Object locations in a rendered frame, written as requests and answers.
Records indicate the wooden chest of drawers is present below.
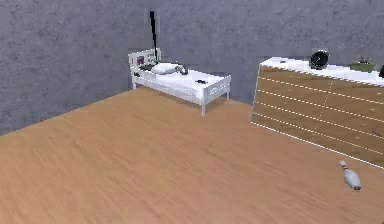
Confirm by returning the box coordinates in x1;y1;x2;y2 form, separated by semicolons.
250;56;384;170

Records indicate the green potted plant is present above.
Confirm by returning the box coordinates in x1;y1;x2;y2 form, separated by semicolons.
349;56;376;73

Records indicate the black round alarm clock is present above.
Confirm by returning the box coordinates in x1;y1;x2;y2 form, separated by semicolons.
309;49;330;71

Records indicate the white bed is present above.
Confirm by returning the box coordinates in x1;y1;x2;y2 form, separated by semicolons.
127;48;232;117

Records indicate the white bowling pin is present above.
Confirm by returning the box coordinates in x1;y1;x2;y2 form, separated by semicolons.
338;160;363;192

